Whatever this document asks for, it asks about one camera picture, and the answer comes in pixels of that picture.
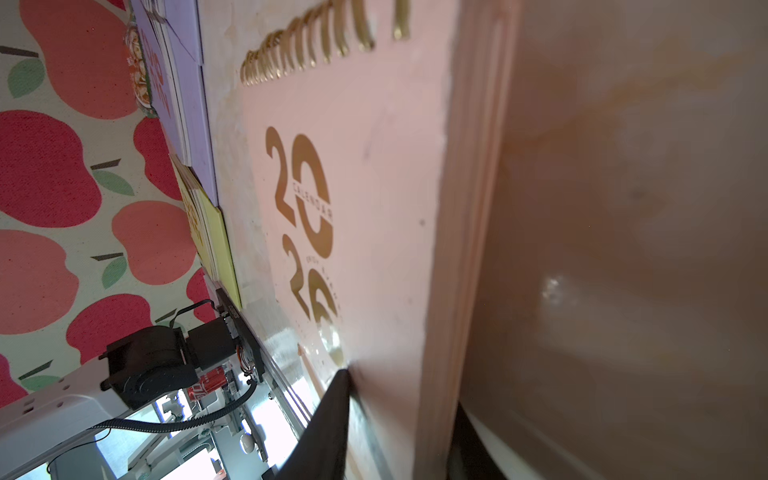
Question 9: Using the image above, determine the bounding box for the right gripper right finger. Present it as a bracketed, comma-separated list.
[447, 405, 498, 480]

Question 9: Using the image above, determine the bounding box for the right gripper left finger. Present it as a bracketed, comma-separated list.
[275, 369, 352, 480]

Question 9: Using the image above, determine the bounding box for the pink 2026 calendar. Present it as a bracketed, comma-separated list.
[240, 1, 521, 479]

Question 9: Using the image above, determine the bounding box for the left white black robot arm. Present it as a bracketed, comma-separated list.
[1, 319, 236, 478]

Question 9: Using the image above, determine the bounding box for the yellow-green calendar left front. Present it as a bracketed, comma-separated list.
[170, 154, 242, 309]

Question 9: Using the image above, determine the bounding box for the green red food packet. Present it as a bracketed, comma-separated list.
[124, 8, 158, 118]

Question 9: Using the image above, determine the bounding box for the purple calendar left front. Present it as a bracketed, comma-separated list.
[130, 0, 218, 204]

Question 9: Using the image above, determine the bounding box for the purple calendar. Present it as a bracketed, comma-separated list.
[130, 0, 218, 204]
[158, 0, 203, 65]

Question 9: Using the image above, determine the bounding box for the purple calendar left back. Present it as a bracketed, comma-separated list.
[158, 0, 203, 65]

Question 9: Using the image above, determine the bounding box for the aluminium front rail frame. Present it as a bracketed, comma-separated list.
[203, 272, 328, 480]

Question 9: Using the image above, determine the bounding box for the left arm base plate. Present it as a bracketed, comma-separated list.
[216, 287, 266, 383]

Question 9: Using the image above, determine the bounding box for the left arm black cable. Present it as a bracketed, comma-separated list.
[46, 298, 259, 475]

